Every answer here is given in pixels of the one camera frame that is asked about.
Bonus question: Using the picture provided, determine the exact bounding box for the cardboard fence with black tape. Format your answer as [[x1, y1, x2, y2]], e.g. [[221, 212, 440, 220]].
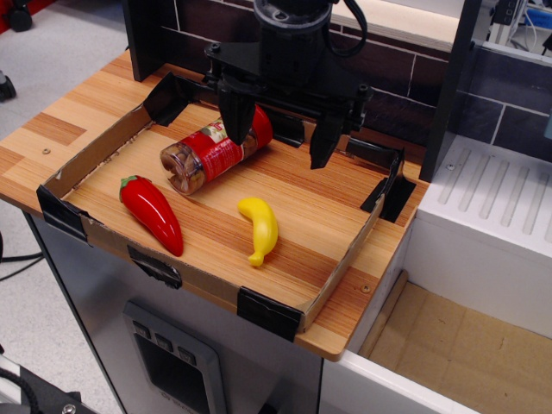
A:
[[37, 74, 427, 355]]

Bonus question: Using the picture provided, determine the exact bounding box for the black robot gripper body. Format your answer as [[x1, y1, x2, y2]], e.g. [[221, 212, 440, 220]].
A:
[[205, 1, 372, 131]]

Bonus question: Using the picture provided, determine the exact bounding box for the grey oven control panel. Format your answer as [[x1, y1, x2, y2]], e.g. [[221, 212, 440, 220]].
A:
[[123, 302, 227, 413]]

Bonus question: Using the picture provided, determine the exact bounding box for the dark grey upright panel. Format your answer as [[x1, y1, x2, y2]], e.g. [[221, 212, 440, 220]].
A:
[[419, 1, 481, 183]]

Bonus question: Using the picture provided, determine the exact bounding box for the red toy chili pepper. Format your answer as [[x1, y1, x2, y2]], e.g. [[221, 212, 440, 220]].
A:
[[119, 175, 184, 257]]

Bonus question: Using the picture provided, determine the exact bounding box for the black cable on floor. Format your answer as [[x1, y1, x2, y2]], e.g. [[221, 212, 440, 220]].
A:
[[0, 230, 46, 282]]

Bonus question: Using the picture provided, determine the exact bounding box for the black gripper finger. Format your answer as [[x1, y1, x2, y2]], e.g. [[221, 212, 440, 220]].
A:
[[310, 112, 343, 169], [217, 75, 256, 146]]

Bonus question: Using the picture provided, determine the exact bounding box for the black bracket with bolt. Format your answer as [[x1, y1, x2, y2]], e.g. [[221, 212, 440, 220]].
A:
[[1, 348, 95, 414]]

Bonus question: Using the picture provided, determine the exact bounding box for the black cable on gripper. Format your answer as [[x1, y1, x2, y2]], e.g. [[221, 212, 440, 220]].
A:
[[325, 0, 368, 59]]

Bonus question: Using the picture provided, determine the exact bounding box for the black upright shelf post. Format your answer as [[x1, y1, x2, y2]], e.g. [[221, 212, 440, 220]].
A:
[[122, 0, 177, 82]]

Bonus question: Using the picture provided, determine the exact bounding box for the white toy sink drainboard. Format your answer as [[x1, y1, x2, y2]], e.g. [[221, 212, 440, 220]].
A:
[[417, 136, 551, 267]]

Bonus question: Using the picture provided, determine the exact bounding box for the red-lidded clear spice bottle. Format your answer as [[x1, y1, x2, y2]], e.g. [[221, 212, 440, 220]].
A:
[[160, 106, 273, 196]]

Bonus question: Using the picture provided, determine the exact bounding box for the black chair caster wheel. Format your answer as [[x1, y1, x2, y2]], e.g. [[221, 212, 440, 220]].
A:
[[0, 72, 16, 102]]

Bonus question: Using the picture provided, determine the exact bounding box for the yellow toy banana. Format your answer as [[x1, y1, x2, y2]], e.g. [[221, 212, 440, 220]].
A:
[[237, 197, 279, 267]]

